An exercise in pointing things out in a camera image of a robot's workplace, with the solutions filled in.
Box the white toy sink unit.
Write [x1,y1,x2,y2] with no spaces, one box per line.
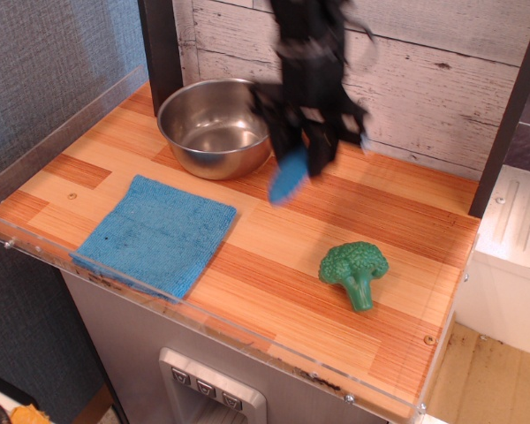
[454,166,530,353]

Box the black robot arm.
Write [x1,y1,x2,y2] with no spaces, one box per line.
[251,1,367,177]

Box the clear acrylic table guard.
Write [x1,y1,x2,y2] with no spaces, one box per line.
[0,67,478,423]

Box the silver toy fridge cabinet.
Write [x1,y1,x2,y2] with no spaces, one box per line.
[62,272,382,423]

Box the green toy broccoli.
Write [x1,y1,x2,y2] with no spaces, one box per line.
[319,241,389,312]

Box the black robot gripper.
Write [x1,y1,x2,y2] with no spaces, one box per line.
[252,42,368,178]

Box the grey water dispenser panel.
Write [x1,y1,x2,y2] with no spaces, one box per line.
[158,347,268,423]

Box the stainless steel bowl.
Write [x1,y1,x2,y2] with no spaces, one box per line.
[157,79,273,180]

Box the fork with blue handle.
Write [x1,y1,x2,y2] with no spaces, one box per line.
[268,145,308,206]

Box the blue knitted napkin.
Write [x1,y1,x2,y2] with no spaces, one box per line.
[71,175,237,299]

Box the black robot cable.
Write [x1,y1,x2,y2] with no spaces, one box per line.
[342,12,381,67]

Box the dark wooden post right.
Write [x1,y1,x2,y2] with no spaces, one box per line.
[468,41,530,218]

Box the orange object bottom left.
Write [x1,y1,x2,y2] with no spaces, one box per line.
[10,405,51,424]

